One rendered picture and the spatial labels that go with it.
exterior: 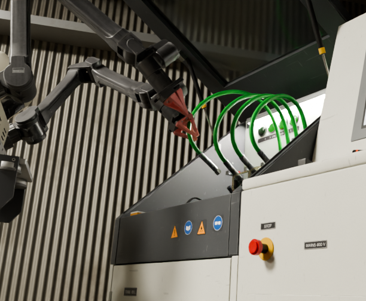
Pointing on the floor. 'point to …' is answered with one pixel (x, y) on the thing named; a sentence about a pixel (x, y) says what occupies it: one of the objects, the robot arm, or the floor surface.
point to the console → (323, 203)
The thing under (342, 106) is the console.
